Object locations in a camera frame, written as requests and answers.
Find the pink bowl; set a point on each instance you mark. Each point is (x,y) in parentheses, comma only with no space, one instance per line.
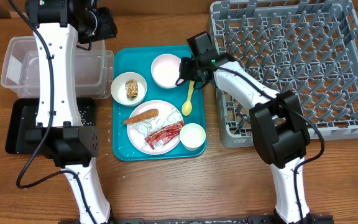
(165,70)

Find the brown food scrap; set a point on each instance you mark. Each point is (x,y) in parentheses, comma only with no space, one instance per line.
(131,89)

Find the orange carrot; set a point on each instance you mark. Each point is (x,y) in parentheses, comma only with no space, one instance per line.
(142,116)

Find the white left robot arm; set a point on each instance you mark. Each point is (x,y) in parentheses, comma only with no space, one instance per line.
(58,27)

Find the white bowl with food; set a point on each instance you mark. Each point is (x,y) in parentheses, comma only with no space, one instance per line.
(118,90)

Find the crumpled white napkin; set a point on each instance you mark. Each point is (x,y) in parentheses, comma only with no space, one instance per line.
(149,126)

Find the yellow plastic spoon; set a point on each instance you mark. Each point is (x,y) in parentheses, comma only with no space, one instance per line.
(187,106)

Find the white cup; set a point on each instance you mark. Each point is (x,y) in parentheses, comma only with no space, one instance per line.
(192,136)

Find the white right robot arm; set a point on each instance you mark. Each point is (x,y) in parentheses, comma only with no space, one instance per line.
(279,131)

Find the pink plate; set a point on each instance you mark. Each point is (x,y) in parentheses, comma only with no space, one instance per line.
(139,142)

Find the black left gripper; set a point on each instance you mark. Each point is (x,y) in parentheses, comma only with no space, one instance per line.
(109,29)

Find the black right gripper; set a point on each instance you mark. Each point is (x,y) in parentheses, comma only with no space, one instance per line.
(185,74)

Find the clear plastic bin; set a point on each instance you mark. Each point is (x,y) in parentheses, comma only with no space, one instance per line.
(93,69)

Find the grey dishwasher rack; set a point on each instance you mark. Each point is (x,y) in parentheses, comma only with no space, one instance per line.
(307,47)

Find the red snack wrapper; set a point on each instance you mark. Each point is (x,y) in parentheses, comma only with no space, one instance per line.
(164,135)

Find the teal serving tray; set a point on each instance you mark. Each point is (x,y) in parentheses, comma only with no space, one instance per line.
(139,60)

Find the black waste tray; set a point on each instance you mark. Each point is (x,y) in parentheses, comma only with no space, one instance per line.
(23,137)

